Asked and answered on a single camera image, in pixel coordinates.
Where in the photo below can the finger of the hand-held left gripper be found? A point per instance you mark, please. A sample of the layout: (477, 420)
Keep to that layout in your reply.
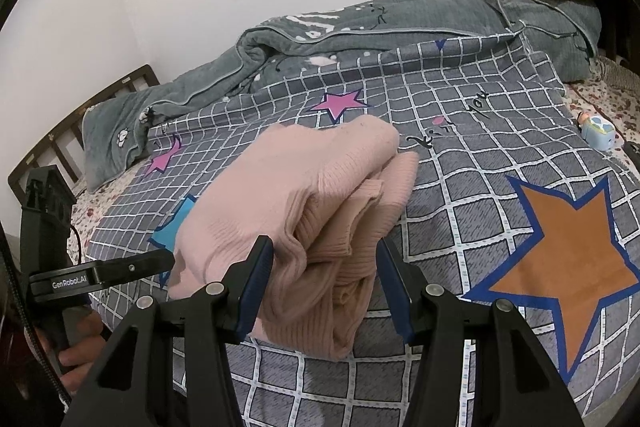
(140, 265)

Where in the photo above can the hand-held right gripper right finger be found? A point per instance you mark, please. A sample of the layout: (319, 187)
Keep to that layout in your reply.
(395, 287)

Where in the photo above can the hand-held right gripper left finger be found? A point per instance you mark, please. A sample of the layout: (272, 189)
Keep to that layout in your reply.
(257, 277)

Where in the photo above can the pink knit sweater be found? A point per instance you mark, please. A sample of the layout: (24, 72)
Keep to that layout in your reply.
(300, 187)

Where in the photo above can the person's left hand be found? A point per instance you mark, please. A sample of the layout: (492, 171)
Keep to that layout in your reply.
(82, 357)

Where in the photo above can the grey checked star-print duvet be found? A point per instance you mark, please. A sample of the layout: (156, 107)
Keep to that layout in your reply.
(475, 187)

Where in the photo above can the dark wooden headboard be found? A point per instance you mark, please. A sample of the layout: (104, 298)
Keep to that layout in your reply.
(135, 79)

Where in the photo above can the small blue plush toy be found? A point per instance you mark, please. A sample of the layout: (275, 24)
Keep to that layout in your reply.
(600, 129)

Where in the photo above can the grey-green fleece blanket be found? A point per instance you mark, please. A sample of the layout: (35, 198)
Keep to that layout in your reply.
(410, 22)

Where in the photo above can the beige woven cloth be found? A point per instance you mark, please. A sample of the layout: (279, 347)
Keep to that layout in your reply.
(620, 74)

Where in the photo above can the dark wooden furniture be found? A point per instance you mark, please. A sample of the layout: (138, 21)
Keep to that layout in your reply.
(620, 27)

